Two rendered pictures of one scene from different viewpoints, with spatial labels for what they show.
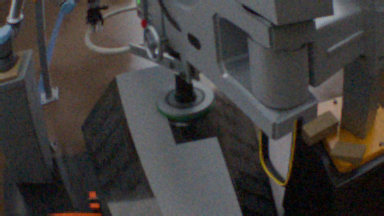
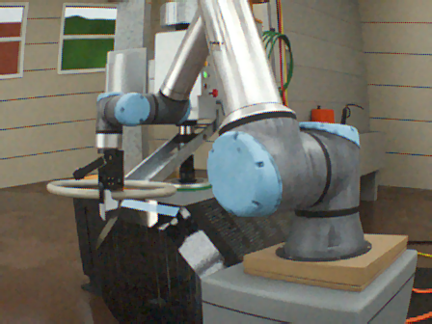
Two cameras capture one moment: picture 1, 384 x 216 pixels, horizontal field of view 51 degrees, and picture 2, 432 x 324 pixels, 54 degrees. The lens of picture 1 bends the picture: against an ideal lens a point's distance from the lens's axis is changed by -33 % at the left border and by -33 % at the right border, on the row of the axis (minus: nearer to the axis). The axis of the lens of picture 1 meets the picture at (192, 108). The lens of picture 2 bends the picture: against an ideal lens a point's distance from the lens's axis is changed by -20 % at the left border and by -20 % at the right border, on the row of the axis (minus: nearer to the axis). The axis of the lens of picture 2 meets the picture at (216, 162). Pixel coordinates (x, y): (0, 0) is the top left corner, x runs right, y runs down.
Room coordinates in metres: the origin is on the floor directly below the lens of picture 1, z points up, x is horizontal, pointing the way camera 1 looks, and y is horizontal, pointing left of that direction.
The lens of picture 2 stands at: (3.33, 1.80, 1.21)
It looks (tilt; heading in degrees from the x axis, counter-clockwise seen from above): 7 degrees down; 228
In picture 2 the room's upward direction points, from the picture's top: 1 degrees counter-clockwise
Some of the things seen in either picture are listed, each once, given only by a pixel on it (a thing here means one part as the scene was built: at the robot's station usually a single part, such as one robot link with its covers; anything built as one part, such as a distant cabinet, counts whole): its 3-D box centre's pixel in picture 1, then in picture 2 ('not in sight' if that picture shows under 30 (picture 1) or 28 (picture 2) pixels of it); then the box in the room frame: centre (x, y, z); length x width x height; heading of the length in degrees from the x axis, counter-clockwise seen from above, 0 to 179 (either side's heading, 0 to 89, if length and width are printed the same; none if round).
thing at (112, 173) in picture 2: (93, 14); (110, 169); (2.57, 0.50, 1.02); 0.09 x 0.08 x 0.12; 145
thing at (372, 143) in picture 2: not in sight; (345, 170); (-1.42, -1.22, 0.43); 1.30 x 0.62 x 0.86; 6
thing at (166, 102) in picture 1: (185, 98); (187, 182); (1.88, 0.02, 0.85); 0.21 x 0.21 x 0.01
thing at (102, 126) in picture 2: not in sight; (110, 113); (2.56, 0.50, 1.19); 0.10 x 0.09 x 0.12; 85
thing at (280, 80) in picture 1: (280, 61); not in sight; (1.28, -0.26, 1.35); 0.19 x 0.19 x 0.20
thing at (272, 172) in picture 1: (279, 144); not in sight; (1.28, -0.25, 1.06); 0.23 x 0.03 x 0.32; 25
